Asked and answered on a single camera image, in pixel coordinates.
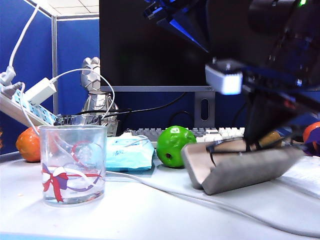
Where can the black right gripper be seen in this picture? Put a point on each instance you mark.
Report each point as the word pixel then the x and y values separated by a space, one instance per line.
pixel 295 75

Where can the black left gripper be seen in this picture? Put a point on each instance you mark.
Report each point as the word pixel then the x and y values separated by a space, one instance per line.
pixel 160 10

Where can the grey felt glasses case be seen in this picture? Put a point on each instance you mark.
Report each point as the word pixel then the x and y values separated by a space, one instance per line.
pixel 250 167

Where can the black frame glasses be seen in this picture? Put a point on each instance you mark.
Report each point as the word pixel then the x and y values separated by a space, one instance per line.
pixel 210 152

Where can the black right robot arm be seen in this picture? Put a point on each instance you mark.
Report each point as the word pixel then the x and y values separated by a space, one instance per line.
pixel 270 15

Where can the brown kiwi fruit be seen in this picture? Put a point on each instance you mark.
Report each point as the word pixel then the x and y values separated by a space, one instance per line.
pixel 271 137

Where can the orange mandarin fruit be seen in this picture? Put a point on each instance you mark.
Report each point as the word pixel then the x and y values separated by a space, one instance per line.
pixel 28 146
pixel 312 130

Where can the purple cloth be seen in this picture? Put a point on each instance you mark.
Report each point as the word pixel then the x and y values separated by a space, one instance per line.
pixel 311 150

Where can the black AOC computer monitor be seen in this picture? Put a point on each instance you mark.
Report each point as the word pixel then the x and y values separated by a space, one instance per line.
pixel 130 50

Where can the grey monitor stand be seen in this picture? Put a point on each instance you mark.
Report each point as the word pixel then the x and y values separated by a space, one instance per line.
pixel 197 112

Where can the green apple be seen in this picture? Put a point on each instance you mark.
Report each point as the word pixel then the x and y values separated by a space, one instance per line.
pixel 172 145

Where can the grey white mechanical keyboard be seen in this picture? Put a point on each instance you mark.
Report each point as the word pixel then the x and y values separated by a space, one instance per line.
pixel 150 131

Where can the silver robot bust figurine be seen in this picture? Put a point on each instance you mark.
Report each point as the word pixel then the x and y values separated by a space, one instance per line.
pixel 91 72

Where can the blue white tissue pack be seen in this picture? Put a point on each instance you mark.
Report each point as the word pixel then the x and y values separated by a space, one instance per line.
pixel 128 155

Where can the black electronic device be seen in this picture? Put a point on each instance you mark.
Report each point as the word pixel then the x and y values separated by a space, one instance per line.
pixel 65 120

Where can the white charger adapter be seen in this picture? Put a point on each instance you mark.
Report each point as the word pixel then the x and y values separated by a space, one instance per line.
pixel 40 91

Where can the clear glass ribbon-print cup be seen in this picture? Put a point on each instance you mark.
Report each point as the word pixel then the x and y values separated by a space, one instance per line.
pixel 73 155

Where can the grey plug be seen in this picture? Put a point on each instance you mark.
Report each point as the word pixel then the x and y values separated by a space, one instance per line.
pixel 11 90

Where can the white power strip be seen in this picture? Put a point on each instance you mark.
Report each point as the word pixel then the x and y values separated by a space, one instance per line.
pixel 12 107

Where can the orange patterned object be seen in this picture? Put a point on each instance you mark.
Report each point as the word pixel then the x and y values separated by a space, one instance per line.
pixel 1 137

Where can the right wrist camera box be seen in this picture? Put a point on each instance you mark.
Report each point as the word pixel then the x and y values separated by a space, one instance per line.
pixel 225 80

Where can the silver partition frame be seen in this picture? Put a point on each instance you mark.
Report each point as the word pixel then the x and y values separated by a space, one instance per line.
pixel 54 62

